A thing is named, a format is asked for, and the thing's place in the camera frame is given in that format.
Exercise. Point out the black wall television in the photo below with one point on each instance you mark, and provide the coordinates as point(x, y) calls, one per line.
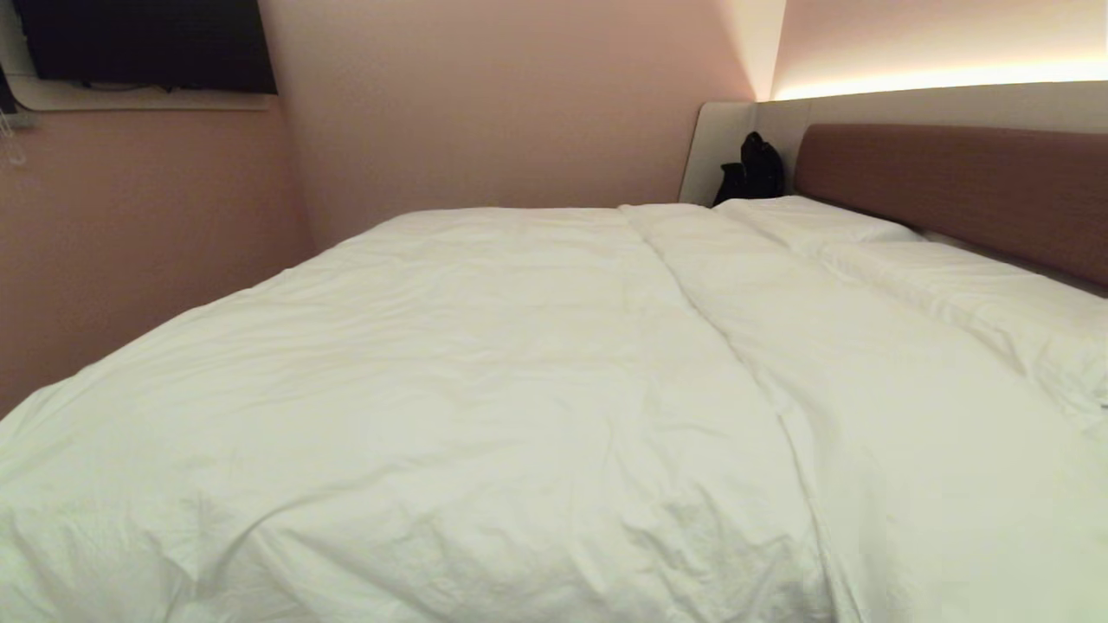
point(147, 43)

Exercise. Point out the brown padded headboard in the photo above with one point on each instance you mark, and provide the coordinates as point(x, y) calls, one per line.
point(969, 186)

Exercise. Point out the white pillow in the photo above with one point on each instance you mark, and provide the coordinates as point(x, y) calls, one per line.
point(805, 221)
point(995, 298)

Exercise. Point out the white duvet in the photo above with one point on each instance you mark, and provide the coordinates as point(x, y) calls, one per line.
point(450, 389)

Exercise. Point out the black bag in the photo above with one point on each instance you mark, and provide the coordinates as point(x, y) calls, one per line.
point(755, 171)

